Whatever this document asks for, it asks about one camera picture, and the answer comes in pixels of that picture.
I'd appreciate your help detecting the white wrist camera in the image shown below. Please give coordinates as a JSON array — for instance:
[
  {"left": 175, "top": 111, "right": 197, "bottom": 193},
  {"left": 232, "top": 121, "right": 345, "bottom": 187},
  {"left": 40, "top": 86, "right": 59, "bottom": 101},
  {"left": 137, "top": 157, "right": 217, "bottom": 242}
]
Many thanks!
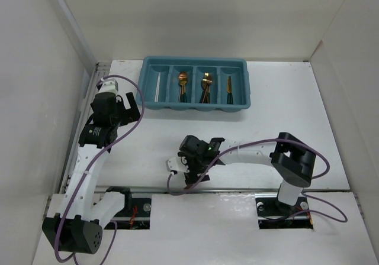
[
  {"left": 166, "top": 157, "right": 190, "bottom": 173},
  {"left": 97, "top": 79, "right": 119, "bottom": 95}
]

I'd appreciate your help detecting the rose gold fork all metal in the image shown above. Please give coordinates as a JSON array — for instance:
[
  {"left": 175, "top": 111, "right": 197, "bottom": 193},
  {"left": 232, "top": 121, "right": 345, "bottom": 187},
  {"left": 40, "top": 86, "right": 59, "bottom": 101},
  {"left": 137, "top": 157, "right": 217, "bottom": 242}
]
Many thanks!
[{"left": 200, "top": 79, "right": 208, "bottom": 104}]

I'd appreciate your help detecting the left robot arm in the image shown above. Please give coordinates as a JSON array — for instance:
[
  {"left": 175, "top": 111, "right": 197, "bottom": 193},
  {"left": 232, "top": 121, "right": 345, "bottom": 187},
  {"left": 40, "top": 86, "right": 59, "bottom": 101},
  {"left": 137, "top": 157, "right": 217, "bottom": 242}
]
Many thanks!
[{"left": 42, "top": 92, "right": 140, "bottom": 254}]

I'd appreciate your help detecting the blue plastic cutlery tray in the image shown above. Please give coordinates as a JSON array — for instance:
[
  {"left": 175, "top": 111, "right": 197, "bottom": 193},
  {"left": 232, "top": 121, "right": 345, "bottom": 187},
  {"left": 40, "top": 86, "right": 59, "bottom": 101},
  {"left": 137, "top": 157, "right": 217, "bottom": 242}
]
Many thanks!
[{"left": 136, "top": 56, "right": 251, "bottom": 112}]

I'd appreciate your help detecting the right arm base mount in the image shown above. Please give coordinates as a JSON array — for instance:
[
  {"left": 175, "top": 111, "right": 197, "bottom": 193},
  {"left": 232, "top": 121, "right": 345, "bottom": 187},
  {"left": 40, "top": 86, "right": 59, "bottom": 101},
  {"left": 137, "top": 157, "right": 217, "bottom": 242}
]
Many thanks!
[{"left": 255, "top": 196, "right": 313, "bottom": 230}]

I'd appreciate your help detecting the aluminium rail left side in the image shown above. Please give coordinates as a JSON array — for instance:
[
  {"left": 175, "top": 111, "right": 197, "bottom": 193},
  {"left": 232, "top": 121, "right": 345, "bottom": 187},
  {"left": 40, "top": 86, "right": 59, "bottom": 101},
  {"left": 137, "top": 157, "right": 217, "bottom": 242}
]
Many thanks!
[{"left": 54, "top": 62, "right": 111, "bottom": 193}]

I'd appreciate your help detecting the copper slotted spoon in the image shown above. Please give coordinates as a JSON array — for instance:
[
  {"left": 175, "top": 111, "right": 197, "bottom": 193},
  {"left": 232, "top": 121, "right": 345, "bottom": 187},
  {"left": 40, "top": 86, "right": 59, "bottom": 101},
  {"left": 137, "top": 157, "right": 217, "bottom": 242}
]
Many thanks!
[{"left": 178, "top": 72, "right": 188, "bottom": 85}]

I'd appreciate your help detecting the aluminium rail front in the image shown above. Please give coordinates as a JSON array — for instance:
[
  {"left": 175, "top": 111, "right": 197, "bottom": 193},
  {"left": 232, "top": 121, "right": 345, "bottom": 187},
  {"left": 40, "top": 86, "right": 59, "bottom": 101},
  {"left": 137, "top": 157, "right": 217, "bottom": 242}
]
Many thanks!
[{"left": 130, "top": 186, "right": 278, "bottom": 193}]

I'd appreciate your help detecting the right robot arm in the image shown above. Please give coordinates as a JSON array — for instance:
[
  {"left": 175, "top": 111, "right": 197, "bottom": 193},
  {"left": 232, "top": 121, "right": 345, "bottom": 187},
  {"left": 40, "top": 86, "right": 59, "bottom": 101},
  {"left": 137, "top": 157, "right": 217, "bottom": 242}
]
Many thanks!
[{"left": 166, "top": 132, "right": 316, "bottom": 214}]

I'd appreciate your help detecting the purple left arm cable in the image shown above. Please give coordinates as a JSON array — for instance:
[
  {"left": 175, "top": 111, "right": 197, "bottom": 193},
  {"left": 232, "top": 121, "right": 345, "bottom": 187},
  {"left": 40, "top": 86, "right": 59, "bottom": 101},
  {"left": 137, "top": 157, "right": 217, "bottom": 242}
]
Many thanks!
[{"left": 54, "top": 75, "right": 146, "bottom": 263}]

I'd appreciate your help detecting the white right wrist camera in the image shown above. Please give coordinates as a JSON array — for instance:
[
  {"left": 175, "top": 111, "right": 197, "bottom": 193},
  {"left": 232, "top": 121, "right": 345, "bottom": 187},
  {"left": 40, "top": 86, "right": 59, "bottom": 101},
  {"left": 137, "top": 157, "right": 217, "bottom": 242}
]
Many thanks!
[{"left": 166, "top": 157, "right": 190, "bottom": 173}]

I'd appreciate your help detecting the gold knife green handle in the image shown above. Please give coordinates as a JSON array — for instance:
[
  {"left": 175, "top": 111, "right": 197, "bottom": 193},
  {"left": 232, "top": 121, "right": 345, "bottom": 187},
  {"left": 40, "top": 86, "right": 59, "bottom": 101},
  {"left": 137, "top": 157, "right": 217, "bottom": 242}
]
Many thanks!
[
  {"left": 227, "top": 85, "right": 231, "bottom": 104},
  {"left": 227, "top": 76, "right": 233, "bottom": 105}
]

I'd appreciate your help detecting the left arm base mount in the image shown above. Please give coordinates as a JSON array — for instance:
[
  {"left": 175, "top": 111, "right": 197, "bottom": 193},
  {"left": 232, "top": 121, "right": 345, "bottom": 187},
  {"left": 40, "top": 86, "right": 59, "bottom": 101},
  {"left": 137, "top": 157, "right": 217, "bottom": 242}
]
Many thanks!
[{"left": 105, "top": 186, "right": 152, "bottom": 230}]

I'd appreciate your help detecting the rose gold fork green handle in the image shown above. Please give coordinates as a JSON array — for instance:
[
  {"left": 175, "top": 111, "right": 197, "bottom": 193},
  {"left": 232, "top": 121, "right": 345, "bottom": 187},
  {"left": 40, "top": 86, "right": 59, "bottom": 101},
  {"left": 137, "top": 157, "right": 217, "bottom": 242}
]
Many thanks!
[{"left": 204, "top": 86, "right": 210, "bottom": 104}]

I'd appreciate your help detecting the gold spoon green handle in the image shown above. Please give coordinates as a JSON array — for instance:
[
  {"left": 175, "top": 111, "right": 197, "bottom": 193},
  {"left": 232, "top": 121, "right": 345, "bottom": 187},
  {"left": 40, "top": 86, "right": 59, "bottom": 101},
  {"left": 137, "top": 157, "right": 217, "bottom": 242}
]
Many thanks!
[{"left": 179, "top": 80, "right": 187, "bottom": 103}]

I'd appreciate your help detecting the aluminium rail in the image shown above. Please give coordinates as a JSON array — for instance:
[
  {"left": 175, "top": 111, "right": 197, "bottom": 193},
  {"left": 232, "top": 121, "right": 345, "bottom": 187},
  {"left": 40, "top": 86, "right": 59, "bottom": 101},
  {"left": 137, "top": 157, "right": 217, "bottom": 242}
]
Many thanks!
[
  {"left": 130, "top": 186, "right": 278, "bottom": 193},
  {"left": 54, "top": 62, "right": 111, "bottom": 193}
]

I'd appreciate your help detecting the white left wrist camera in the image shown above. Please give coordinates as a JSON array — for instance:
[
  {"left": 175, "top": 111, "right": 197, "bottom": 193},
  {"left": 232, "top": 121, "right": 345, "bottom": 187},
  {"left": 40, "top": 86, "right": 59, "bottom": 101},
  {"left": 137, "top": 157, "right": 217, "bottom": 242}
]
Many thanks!
[{"left": 97, "top": 79, "right": 119, "bottom": 95}]

